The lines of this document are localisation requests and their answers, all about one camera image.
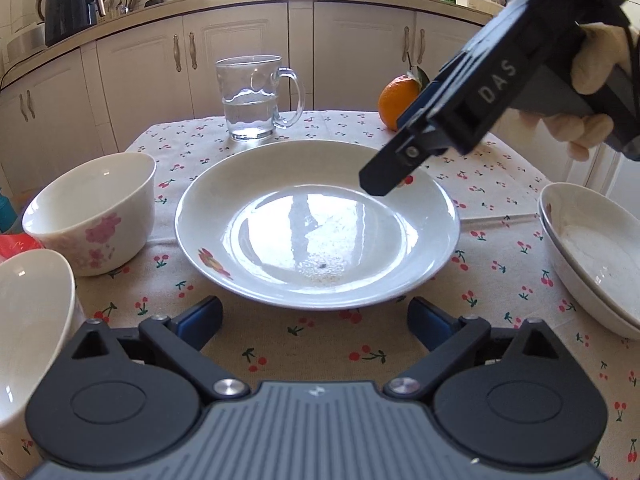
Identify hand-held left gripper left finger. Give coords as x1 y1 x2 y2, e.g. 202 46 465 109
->
70 295 251 404

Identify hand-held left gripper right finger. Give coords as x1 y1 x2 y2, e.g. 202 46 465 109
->
382 296 571 404

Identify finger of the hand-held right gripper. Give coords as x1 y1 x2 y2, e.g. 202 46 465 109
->
396 80 443 133
359 122 451 197

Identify white pink flower bowl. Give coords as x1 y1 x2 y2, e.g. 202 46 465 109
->
22 152 157 277
0 248 87 432

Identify white bowls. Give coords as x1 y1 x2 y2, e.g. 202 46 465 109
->
537 182 640 321

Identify person's right hand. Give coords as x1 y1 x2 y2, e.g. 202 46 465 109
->
519 22 640 162

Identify orange with leaf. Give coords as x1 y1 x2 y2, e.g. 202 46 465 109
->
377 65 431 132

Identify white kitchen base cabinets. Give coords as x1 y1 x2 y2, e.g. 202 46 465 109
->
0 0 640 201

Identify cherry print tablecloth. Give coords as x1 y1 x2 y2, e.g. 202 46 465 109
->
0 110 640 480

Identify glass mug with water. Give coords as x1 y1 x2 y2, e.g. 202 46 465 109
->
215 54 307 143

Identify red printed box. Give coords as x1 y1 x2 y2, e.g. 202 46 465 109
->
0 232 47 263

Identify white countertop appliance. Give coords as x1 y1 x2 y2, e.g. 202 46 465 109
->
4 24 48 63

